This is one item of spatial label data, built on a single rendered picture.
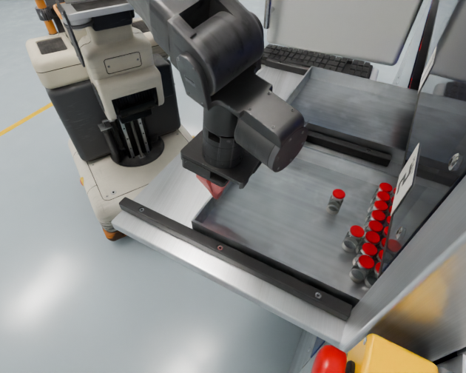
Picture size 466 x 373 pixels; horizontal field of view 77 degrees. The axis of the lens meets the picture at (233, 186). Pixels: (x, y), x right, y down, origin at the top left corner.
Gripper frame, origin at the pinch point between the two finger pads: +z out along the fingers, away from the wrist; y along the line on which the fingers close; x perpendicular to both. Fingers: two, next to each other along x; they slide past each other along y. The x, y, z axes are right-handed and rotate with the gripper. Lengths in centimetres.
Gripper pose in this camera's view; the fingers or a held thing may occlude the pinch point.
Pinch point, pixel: (217, 193)
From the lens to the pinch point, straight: 48.3
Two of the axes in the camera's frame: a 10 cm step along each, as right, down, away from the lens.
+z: -1.1, 6.3, 7.7
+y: 8.7, 4.4, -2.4
